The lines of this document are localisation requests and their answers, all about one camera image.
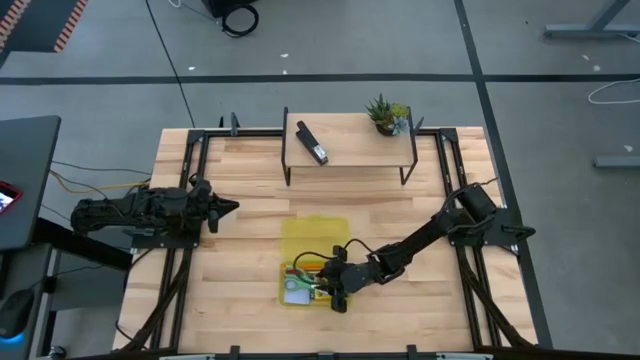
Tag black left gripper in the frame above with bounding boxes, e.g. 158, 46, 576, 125
184, 173, 240, 235

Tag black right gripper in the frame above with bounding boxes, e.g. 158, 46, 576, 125
313, 244, 384, 314

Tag light blue sticky note pad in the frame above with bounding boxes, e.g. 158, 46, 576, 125
283, 290, 312, 307

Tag green orange scissors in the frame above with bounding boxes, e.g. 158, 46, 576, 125
283, 269, 326, 295

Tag yellow translucent pencil case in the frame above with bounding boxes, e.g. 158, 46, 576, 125
277, 214, 352, 309

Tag black stapler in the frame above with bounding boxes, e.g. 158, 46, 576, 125
294, 120, 330, 166

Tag wooden shelf riser black legs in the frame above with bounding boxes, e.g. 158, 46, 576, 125
281, 106, 425, 187

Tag potted succulent plant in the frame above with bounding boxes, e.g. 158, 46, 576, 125
365, 93, 412, 137

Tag black box on floor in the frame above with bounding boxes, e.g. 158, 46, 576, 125
202, 0, 259, 19

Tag dark side desk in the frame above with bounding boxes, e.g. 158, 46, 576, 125
0, 115, 134, 360

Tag phone in red case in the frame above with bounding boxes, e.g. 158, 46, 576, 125
0, 180, 24, 216

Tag black computer mouse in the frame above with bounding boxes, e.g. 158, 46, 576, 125
0, 288, 35, 341

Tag orange black striped mat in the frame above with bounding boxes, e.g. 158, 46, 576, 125
0, 0, 90, 54

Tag grey desk foot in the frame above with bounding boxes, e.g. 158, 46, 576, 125
593, 155, 640, 170

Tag grey desk leg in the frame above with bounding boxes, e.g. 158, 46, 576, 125
543, 0, 640, 40

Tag black metal table frame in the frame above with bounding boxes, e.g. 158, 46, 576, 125
112, 112, 554, 360

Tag thin black floor cable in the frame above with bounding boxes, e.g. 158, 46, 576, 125
144, 0, 196, 129

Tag yellow cable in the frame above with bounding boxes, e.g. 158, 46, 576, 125
48, 168, 152, 196

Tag coiled black cable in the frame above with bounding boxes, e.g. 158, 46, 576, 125
221, 3, 260, 39

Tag white floor cable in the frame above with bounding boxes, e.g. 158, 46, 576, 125
587, 77, 640, 106

